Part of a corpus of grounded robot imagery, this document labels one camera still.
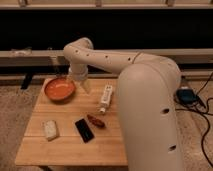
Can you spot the white sponge block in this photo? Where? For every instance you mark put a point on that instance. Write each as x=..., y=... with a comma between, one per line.
x=50, y=130

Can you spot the black smartphone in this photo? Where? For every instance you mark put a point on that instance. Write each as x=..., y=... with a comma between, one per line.
x=84, y=130

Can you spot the brown wrapped snack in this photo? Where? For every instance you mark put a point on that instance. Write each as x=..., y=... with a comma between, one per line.
x=97, y=122

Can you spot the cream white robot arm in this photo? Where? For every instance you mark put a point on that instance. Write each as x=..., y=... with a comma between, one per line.
x=144, y=94

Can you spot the blue power adapter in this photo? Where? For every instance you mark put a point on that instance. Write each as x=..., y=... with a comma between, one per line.
x=186, y=96

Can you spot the cream white gripper body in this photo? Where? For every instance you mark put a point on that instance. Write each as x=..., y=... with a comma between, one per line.
x=78, y=72

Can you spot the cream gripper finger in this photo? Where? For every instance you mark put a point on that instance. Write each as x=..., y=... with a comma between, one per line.
x=86, y=86

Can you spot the white plastic bottle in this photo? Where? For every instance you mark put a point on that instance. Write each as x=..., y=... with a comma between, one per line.
x=106, y=98

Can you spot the black rail bracket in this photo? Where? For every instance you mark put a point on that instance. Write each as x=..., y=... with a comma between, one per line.
x=27, y=80

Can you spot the long metal rail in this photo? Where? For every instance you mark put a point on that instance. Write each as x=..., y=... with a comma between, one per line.
x=47, y=57

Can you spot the orange ceramic bowl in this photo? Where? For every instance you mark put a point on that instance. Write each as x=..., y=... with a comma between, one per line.
x=59, y=89

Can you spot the wooden table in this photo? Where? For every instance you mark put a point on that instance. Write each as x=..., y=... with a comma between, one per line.
x=68, y=149

